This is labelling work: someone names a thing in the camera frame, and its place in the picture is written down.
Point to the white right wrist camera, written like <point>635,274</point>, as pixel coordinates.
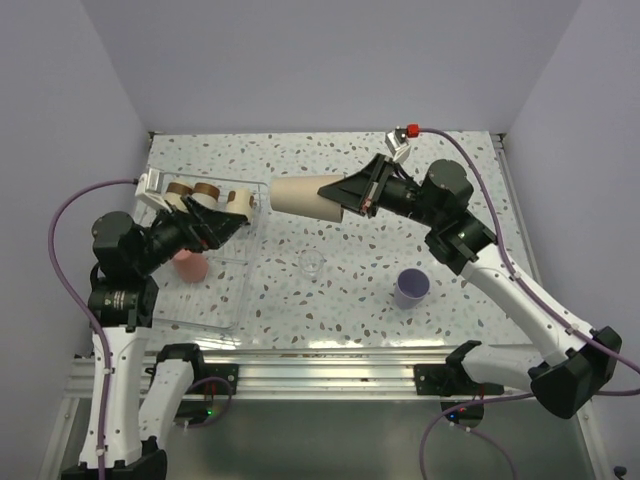
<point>397,141</point>

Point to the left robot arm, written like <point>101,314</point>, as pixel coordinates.
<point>127,428</point>

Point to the brown-band steel cup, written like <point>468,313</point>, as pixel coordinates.
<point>206,194</point>

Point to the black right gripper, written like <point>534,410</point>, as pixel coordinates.
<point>363,190</point>

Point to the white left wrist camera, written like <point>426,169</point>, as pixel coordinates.
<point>148,190</point>

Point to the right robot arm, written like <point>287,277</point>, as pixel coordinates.
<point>573,360</point>

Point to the cream steel-lined cup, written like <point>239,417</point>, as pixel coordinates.
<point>174,193</point>

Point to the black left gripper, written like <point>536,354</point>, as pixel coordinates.
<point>210,228</point>

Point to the lavender plastic cup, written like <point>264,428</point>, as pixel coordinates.
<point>412,286</point>

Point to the steel cup brown base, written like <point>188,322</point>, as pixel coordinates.
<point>240,201</point>

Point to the tall beige cup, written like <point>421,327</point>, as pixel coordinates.
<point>299,196</point>

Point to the small clear plastic cup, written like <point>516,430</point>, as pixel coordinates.
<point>311,263</point>

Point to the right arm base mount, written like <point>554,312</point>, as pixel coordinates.
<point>441,380</point>

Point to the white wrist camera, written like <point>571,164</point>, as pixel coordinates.
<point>148,190</point>
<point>397,141</point>

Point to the clear plastic dish rack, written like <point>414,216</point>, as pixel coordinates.
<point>208,313</point>

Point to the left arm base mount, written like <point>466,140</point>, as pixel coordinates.
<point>218,379</point>

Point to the pink plastic cup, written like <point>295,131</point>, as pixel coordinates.
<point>191,267</point>

